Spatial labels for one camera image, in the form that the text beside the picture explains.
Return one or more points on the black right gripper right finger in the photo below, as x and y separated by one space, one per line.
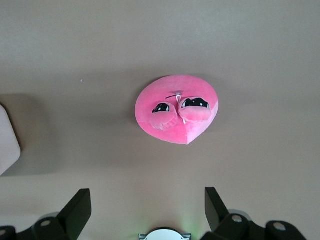
220 220

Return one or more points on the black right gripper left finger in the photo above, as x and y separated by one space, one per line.
72 217

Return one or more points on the white box lid grey clips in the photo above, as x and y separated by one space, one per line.
7 142

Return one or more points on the pink plush toy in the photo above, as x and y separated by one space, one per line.
177 117

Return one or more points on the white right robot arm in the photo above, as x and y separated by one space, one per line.
165 235

